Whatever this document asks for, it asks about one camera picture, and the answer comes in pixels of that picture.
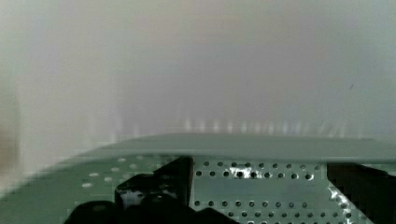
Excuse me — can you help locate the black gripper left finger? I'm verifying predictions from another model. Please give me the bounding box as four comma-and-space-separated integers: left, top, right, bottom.
64, 157, 239, 224

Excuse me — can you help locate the green plastic strainer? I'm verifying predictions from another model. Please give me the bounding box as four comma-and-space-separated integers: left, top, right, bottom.
1, 134, 395, 224

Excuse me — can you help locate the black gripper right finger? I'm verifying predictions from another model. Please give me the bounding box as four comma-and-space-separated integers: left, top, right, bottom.
327, 163, 396, 224

